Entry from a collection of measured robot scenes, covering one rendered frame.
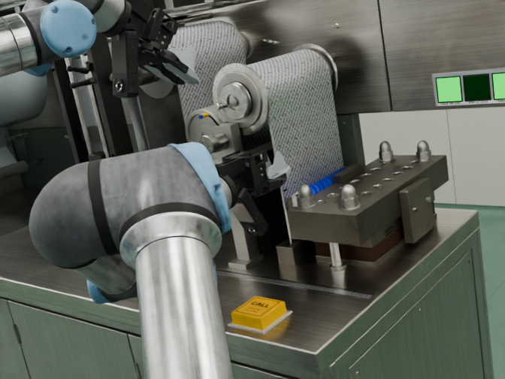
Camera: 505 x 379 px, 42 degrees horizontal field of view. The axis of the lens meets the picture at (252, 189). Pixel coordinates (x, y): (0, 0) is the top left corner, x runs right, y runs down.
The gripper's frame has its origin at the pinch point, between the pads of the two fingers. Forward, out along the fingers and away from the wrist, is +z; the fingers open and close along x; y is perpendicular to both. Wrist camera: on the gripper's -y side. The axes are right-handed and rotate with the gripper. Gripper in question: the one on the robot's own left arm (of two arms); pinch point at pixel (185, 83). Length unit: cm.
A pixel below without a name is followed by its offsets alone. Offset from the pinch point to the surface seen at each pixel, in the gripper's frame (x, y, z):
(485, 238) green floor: 45, 52, 269
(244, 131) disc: -2.4, -2.2, 16.7
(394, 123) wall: 113, 118, 260
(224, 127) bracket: 0.0, -3.0, 13.2
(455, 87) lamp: -33, 20, 41
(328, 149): -8.7, 3.2, 37.6
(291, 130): -8.8, 1.1, 23.3
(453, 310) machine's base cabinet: -35, -23, 61
